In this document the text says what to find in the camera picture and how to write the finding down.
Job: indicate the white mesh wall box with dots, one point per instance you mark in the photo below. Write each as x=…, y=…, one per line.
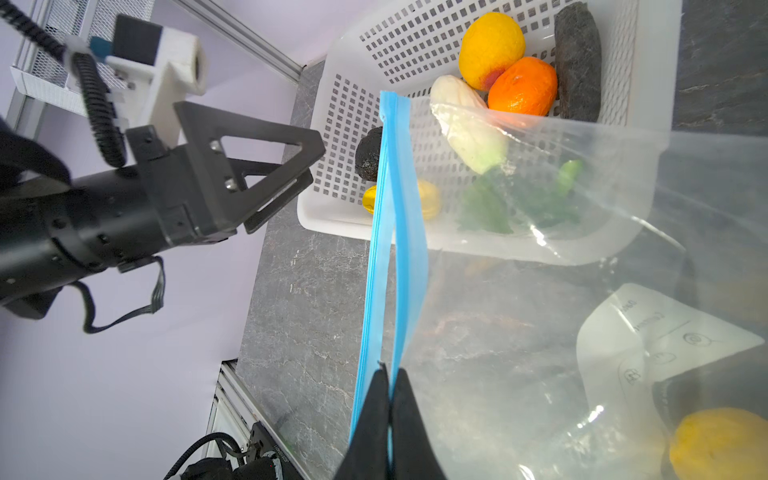
x=37, y=74

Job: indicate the small yellow lemon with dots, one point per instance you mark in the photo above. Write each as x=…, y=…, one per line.
x=722, y=443

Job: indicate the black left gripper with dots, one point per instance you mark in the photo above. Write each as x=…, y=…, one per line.
x=56, y=231

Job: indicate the dark round avocado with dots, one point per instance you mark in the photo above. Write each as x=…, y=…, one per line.
x=367, y=155

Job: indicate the yellow peach with red spot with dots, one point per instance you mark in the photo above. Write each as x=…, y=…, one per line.
x=491, y=45

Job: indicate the clear zip bag blue zipper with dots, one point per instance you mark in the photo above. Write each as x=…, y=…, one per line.
x=527, y=370

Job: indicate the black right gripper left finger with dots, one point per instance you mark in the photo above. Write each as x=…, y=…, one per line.
x=367, y=456

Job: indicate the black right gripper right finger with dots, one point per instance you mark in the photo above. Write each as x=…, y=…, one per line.
x=412, y=456

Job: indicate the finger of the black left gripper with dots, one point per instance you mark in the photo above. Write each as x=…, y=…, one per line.
x=263, y=189

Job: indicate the white perforated plastic basket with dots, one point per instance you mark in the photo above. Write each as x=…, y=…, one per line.
x=404, y=46

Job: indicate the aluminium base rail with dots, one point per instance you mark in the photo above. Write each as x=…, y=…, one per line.
x=234, y=412

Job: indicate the orange tangerine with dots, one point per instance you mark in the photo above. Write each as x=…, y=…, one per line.
x=528, y=87

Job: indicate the aluminium frame profiles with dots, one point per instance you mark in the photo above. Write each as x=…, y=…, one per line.
x=237, y=32

